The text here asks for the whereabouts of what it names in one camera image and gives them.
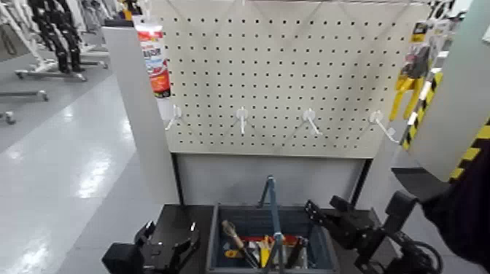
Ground white pegboard hook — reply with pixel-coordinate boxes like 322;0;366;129
302;108;323;137
165;106;183;132
368;110;400;144
236;106;249;136

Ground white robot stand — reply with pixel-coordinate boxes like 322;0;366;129
0;0;89;82

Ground black shelf base plate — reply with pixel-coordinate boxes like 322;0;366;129
392;167;452;205

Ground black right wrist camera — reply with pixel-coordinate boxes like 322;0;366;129
384;189;419;235

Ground black humanoid robot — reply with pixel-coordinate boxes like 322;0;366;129
27;0;86;74

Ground black-handled tool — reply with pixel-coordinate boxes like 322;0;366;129
284;235;309;269

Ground grey panel with hazard stripes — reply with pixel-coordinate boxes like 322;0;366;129
400;0;490;183

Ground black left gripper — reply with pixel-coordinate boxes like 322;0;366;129
133;221;201;274

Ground blue crate carry handle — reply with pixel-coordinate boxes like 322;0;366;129
257;176;286;274

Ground yellow-handled packaged pliers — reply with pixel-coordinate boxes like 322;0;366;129
388;42;432;122

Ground blue-grey plastic crate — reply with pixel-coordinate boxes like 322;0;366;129
205;203;341;274

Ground grey stand back panel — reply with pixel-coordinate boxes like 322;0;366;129
173;152;373;211

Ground grey partition panel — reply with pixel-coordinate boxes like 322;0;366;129
102;26;181;206

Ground black bulky object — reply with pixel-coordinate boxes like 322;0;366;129
421;139;490;270

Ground white black packaged item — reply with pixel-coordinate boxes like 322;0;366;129
427;0;473;44

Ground wooden-handled brush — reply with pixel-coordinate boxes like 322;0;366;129
219;220;261;269

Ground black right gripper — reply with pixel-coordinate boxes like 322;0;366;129
305;195;378;251

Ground yellow paint roller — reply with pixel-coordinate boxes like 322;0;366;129
259;235;274;269

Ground white perforated pegboard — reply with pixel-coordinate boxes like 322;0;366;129
151;0;432;160

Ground grey stand leg with caster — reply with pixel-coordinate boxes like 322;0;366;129
0;90;50;125

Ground red white sealant tube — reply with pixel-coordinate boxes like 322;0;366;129
136;22;179;121

